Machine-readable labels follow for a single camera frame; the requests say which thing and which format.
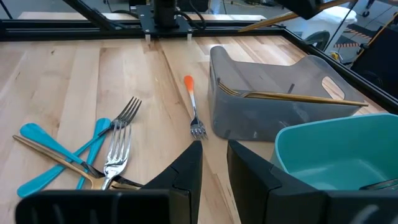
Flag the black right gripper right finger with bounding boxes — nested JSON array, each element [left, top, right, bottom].
[[226, 139, 327, 224]]

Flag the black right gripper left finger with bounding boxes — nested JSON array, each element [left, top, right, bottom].
[[141, 139, 204, 224]]

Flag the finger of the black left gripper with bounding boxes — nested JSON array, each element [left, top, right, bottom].
[[275, 0, 326, 21]]

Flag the grey translucent plastic bin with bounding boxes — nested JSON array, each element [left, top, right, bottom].
[[207, 45, 371, 142]]

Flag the silver fork orange handle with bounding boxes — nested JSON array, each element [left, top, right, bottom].
[[183, 75, 208, 140], [101, 121, 133, 191]]

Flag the teal plastic bin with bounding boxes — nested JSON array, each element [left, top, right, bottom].
[[269, 113, 398, 192]]

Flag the cutlery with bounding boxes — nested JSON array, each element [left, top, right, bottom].
[[19, 123, 144, 190]]

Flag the white round column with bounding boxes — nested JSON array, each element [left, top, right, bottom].
[[306, 6, 358, 54]]

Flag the hazard striped black mat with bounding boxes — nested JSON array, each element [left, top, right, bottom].
[[334, 26, 376, 49]]

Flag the black cart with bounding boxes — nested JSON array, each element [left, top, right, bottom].
[[350, 14, 398, 91]]

